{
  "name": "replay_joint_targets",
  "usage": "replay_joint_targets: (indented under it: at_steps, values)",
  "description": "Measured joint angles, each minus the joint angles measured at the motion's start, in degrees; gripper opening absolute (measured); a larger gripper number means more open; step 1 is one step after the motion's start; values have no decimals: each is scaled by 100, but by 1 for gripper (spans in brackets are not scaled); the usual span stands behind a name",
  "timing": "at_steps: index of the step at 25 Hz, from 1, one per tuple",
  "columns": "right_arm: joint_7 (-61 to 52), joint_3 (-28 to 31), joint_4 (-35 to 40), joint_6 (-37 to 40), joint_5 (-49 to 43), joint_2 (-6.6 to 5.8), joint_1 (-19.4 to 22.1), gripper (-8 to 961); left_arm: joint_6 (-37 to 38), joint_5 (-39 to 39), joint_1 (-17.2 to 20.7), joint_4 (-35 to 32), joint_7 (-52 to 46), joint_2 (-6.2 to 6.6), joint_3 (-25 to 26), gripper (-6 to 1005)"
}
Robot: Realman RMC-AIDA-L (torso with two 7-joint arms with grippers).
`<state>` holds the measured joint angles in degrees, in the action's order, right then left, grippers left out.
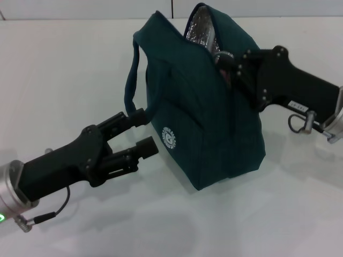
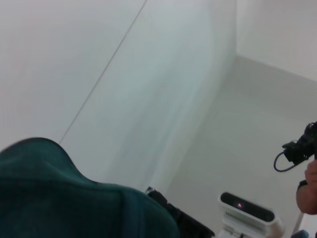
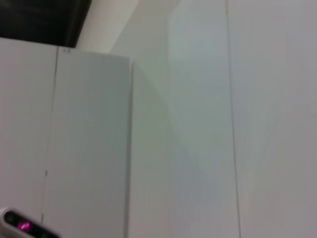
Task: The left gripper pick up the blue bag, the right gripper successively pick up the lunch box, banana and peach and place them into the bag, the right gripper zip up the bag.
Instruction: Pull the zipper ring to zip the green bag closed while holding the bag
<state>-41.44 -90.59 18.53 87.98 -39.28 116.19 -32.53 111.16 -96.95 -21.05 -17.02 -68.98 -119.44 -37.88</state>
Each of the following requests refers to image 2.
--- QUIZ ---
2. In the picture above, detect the bare person hand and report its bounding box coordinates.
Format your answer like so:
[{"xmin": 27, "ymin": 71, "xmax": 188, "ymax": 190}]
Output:
[{"xmin": 304, "ymin": 159, "xmax": 317, "ymax": 185}]

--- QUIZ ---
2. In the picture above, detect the dark teal insulated lunch bag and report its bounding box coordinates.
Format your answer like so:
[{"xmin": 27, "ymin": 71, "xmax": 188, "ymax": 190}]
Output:
[{"xmin": 0, "ymin": 137, "xmax": 182, "ymax": 238}]

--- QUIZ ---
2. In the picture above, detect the bare person forearm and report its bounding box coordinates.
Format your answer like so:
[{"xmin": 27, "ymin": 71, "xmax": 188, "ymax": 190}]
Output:
[{"xmin": 295, "ymin": 182, "xmax": 317, "ymax": 216}]

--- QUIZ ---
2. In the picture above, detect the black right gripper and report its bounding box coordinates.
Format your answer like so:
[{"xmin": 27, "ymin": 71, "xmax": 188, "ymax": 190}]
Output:
[{"xmin": 145, "ymin": 186, "xmax": 215, "ymax": 238}]

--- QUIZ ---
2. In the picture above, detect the black handheld device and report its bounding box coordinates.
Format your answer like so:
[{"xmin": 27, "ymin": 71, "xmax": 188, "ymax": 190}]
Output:
[{"xmin": 281, "ymin": 120, "xmax": 317, "ymax": 165}]

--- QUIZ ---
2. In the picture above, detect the blue cable loop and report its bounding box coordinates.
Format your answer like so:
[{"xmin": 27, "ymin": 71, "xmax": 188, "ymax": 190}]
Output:
[{"xmin": 273, "ymin": 151, "xmax": 298, "ymax": 172}]

